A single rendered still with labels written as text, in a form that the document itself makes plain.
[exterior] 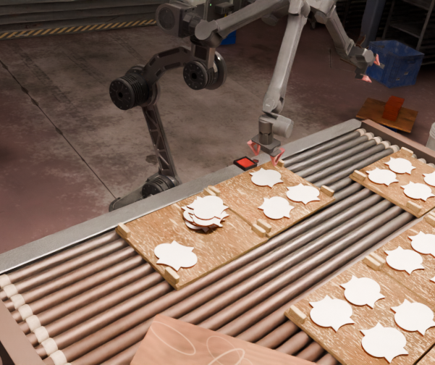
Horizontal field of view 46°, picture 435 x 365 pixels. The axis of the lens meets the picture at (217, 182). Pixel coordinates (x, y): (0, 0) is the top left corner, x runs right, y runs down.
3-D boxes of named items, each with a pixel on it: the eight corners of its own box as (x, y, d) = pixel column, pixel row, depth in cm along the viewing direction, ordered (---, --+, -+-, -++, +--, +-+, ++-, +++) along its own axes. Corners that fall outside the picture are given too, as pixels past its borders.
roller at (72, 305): (16, 332, 146) (14, 319, 143) (390, 150, 262) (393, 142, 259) (23, 342, 143) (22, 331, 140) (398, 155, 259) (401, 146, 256)
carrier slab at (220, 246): (115, 231, 179) (115, 227, 178) (203, 194, 204) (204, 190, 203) (176, 291, 159) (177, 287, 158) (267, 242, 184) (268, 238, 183)
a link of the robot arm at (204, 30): (302, -16, 198) (294, -28, 189) (313, 14, 195) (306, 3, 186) (203, 35, 215) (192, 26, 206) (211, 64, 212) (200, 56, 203)
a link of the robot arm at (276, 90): (298, 6, 198) (290, -6, 189) (312, 7, 196) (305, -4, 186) (268, 114, 199) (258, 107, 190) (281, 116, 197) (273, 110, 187)
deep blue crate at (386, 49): (359, 71, 607) (368, 41, 587) (384, 68, 625) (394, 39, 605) (389, 89, 572) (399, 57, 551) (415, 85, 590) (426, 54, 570)
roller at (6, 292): (-6, 299, 154) (-8, 287, 152) (365, 137, 271) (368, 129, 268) (1, 309, 152) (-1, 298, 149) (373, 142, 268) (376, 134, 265)
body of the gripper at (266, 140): (270, 153, 196) (270, 137, 191) (250, 143, 202) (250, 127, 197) (281, 145, 199) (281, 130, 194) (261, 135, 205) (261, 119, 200)
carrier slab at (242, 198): (204, 193, 205) (204, 189, 204) (271, 162, 230) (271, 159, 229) (269, 239, 185) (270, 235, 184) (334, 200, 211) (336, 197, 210)
